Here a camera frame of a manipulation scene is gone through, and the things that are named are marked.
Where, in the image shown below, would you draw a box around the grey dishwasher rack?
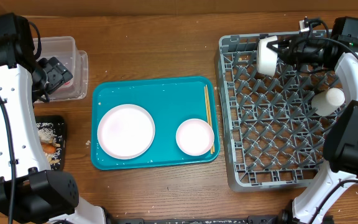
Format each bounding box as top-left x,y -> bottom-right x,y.
216,34 -> 342,192

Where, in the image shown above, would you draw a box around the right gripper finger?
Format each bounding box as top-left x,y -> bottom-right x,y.
273,50 -> 291,64
266,40 -> 290,50

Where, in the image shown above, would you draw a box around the orange carrot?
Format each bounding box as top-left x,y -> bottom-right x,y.
41,142 -> 57,154

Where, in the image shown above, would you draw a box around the white saucer plate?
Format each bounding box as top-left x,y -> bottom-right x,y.
257,35 -> 278,77

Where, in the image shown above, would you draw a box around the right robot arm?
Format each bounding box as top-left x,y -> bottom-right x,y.
257,16 -> 358,223

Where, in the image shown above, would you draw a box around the teal serving tray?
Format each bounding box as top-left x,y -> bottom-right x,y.
90,76 -> 220,170

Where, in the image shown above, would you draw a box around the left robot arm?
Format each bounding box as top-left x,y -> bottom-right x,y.
0,13 -> 112,223

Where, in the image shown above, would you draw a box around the large white plate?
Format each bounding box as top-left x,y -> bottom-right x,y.
97,104 -> 155,160

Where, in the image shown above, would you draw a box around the wooden chopstick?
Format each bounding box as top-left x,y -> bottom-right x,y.
203,86 -> 214,155
205,84 -> 216,154

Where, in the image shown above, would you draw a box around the black rectangular tray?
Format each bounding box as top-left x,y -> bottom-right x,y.
35,115 -> 67,170

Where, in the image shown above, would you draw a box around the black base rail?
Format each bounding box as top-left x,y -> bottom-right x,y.
112,215 -> 284,224

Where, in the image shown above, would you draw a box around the rice and peanut scraps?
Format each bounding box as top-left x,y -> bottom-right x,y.
37,121 -> 67,170

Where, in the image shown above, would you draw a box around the small white bowl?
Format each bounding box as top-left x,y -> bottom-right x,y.
175,118 -> 214,156

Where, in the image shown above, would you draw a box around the clear plastic bin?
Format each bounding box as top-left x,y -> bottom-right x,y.
0,35 -> 89,103

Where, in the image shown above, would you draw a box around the small white cup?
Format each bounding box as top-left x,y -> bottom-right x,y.
311,88 -> 345,116

